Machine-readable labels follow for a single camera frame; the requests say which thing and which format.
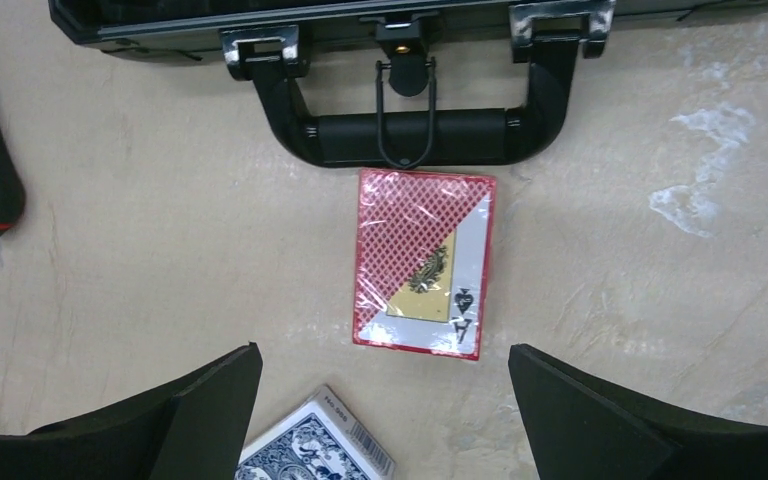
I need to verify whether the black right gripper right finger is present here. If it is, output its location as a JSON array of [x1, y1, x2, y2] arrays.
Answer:
[[508, 344, 768, 479]]

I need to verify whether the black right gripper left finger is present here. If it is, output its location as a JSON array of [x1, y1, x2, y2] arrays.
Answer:
[[0, 343, 263, 479]]

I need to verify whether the blue playing card deck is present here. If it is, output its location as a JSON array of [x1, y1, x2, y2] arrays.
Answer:
[[234, 384, 396, 480]]

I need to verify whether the red playing card deck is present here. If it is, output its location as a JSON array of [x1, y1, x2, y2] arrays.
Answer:
[[352, 169, 497, 361]]

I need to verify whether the black poker set case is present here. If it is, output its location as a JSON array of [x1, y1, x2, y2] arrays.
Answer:
[[49, 1, 768, 170]]

